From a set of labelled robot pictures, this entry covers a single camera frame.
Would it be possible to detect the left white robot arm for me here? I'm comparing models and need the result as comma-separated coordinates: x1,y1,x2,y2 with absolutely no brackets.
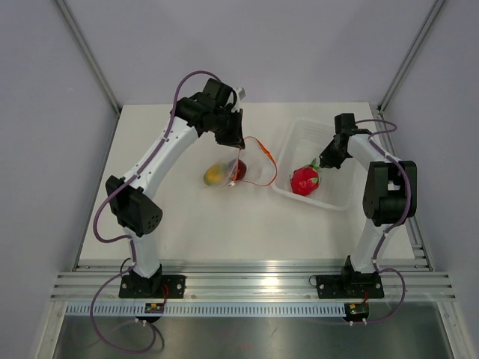
106,78,245,298

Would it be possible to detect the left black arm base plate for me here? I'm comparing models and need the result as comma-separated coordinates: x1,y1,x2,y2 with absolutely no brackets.
118,272,186,299

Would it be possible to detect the white slotted cable duct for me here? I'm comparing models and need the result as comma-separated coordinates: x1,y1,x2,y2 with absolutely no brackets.
66,301,346,318

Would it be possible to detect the right small circuit board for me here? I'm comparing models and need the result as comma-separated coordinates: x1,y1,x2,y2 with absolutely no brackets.
344,302,370,321

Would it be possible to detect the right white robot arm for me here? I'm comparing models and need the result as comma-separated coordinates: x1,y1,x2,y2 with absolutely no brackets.
315,113,417,299

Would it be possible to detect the small circuit board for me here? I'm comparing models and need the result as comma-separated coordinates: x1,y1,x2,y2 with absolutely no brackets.
344,302,370,321
144,302,165,314

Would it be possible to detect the left aluminium frame post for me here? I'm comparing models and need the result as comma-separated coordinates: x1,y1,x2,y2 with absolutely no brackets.
52,0,122,118

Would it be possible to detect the pink dragon fruit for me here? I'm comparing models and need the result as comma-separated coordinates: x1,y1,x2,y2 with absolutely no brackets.
290,158,321,196

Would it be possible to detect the yellow green mango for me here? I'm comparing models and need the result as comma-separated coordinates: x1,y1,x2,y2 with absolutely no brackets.
203,162,230,186

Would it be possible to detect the left small circuit board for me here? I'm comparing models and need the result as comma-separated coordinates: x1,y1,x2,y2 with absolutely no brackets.
144,302,165,314

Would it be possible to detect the clear zip bag orange zipper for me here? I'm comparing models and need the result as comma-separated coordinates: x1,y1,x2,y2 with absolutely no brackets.
203,136,278,188

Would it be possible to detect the right aluminium frame post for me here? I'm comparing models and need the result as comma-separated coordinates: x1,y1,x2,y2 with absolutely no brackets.
377,0,448,114

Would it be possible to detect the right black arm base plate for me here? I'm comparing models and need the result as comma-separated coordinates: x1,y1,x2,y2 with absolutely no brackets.
314,273,385,299

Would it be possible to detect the aluminium mounting rail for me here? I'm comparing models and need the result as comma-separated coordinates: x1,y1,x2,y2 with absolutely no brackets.
50,257,456,302

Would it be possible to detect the dark red apple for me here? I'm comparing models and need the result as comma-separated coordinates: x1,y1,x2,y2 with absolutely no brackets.
234,160,247,182

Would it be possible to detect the aluminium frame post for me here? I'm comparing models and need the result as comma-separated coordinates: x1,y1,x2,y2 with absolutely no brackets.
377,0,448,114
52,0,122,118

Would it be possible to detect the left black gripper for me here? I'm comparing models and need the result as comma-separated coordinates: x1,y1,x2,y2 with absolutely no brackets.
211,108,245,149

